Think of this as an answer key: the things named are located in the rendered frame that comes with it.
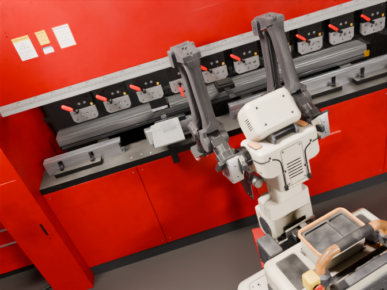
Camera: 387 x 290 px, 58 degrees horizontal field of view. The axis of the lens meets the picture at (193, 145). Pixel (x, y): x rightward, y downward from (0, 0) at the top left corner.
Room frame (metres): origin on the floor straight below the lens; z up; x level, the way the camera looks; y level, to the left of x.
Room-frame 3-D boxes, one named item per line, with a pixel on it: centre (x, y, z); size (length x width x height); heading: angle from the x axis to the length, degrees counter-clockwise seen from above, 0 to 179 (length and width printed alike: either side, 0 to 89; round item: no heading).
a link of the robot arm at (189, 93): (1.36, -0.06, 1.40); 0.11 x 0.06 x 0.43; 106
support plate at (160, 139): (1.81, 0.13, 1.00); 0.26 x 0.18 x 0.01; 2
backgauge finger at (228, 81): (2.14, -0.32, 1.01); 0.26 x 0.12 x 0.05; 2
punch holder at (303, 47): (2.00, -0.84, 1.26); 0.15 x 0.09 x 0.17; 92
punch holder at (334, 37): (2.01, -1.04, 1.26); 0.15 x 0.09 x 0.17; 92
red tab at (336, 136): (1.85, -0.89, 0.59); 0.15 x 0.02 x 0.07; 92
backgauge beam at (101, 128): (2.27, -0.25, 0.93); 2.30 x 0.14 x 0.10; 92
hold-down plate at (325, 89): (1.95, -0.87, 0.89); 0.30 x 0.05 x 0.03; 92
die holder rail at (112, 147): (1.94, 0.69, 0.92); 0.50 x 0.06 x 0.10; 92
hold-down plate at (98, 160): (1.88, 0.73, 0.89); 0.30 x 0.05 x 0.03; 92
